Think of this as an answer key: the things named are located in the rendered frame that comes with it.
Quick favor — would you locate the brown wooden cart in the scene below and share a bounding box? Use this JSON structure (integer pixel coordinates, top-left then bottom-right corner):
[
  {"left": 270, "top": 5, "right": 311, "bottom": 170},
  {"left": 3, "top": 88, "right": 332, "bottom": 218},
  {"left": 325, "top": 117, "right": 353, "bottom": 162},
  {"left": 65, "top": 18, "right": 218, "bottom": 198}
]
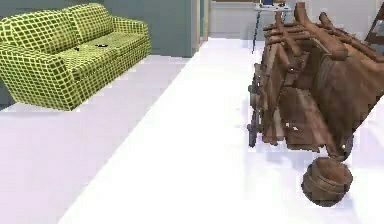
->
[{"left": 246, "top": 1, "right": 384, "bottom": 162}]

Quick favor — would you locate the brown wooden shelf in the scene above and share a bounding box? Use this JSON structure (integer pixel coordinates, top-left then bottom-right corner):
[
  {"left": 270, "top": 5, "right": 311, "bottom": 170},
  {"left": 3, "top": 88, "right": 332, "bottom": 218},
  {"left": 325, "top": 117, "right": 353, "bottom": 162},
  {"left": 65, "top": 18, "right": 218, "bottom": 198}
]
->
[{"left": 364, "top": 2, "right": 384, "bottom": 54}]

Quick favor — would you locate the white table with thin legs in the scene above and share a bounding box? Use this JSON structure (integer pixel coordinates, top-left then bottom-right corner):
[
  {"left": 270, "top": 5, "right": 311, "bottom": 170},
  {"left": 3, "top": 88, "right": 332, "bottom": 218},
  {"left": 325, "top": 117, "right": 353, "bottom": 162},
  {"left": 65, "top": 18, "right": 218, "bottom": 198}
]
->
[{"left": 251, "top": 2, "right": 294, "bottom": 54}]

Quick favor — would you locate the green checked sofa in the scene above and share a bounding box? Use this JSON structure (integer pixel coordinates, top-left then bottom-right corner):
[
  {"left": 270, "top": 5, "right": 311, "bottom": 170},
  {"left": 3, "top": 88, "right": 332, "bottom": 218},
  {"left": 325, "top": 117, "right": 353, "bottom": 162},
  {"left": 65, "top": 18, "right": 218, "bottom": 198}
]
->
[{"left": 0, "top": 2, "right": 152, "bottom": 112}]

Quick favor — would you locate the brown wooden barrel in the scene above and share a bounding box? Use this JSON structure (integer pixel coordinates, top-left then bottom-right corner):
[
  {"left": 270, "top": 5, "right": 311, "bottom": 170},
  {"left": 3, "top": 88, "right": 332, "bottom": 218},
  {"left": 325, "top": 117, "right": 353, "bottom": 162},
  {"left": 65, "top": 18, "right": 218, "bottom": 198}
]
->
[{"left": 301, "top": 156, "right": 354, "bottom": 208}]

